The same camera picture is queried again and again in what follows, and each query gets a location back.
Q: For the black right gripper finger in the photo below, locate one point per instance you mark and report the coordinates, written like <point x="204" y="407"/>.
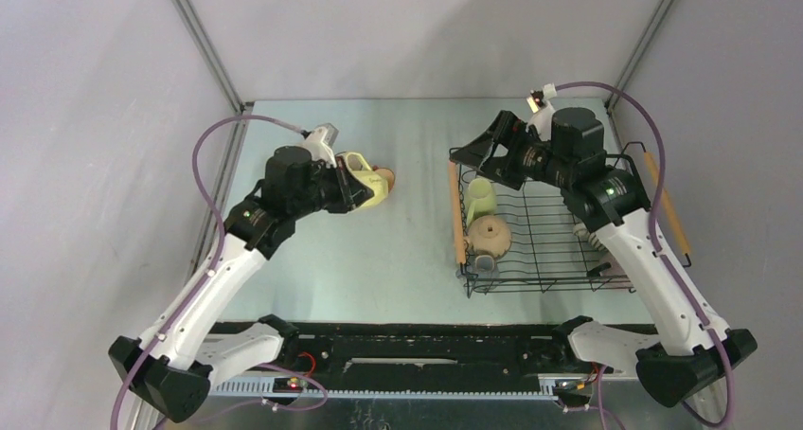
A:
<point x="502" y="132"/>
<point x="508" y="171"/>

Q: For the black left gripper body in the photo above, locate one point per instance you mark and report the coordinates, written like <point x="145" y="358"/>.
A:
<point x="328" y="189"/>

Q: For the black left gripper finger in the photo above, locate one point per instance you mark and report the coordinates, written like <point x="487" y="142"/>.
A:
<point x="345" y="176"/>
<point x="358" y="199"/>

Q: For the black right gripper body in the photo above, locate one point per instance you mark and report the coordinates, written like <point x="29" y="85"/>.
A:
<point x="540" y="162"/>

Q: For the yellow green faceted mug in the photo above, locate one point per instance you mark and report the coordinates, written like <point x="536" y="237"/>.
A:
<point x="365" y="173"/>

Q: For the small red orange cup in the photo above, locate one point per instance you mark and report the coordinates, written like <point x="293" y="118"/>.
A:
<point x="388" y="175"/>

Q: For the light green mug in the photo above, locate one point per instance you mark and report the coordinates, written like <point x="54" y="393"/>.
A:
<point x="480" y="199"/>

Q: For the beige round speckled mug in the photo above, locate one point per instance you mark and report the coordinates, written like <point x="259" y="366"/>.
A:
<point x="489" y="235"/>

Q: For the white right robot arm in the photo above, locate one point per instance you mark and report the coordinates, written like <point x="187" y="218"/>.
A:
<point x="694" y="347"/>

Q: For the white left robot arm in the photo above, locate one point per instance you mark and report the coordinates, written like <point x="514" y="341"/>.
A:
<point x="171" y="366"/>

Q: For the striped grey white mug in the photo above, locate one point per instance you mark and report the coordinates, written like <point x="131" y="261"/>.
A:
<point x="583" y="234"/>

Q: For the small grey blue cup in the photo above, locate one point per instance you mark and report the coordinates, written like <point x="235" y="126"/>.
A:
<point x="485" y="266"/>

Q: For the black wire dish rack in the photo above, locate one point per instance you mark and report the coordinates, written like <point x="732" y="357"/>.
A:
<point x="545" y="256"/>

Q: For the left wooden rack handle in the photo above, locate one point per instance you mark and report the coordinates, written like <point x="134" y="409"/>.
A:
<point x="458" y="232"/>

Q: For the wooden rack handle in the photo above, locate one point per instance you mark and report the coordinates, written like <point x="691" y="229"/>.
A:
<point x="458" y="232"/>
<point x="675" y="224"/>

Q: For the right wooden rack handle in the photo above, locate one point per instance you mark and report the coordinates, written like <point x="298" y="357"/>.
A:
<point x="675" y="224"/>

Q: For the aluminium slotted rail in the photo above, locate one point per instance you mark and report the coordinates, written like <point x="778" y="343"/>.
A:
<point x="286" y="387"/>

